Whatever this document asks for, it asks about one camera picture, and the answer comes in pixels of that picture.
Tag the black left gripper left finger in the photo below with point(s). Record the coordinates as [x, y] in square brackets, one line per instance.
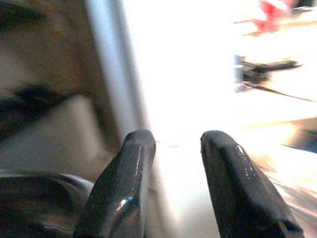
[119, 188]

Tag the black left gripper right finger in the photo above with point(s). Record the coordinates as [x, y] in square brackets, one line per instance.
[237, 188]

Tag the dark round basket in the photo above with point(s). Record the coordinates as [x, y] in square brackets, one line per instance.
[32, 205]

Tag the red cloth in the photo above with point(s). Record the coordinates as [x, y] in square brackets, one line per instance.
[271, 17]

